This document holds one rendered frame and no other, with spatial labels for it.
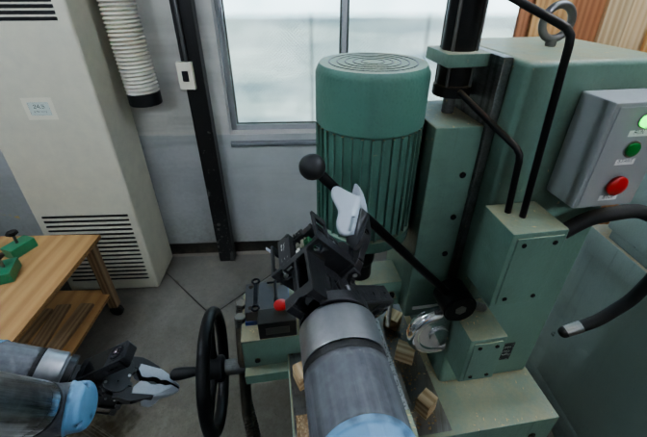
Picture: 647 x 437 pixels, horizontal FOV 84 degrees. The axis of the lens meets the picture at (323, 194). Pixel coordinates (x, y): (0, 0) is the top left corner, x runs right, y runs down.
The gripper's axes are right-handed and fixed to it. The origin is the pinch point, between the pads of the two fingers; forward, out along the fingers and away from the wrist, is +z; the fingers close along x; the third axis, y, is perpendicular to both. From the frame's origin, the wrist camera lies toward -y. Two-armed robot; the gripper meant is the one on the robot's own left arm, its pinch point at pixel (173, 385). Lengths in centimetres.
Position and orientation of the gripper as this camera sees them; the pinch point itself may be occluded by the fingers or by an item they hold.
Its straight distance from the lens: 90.0
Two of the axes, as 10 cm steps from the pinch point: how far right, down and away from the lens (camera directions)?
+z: 8.5, 3.7, 3.7
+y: -5.0, 7.8, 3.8
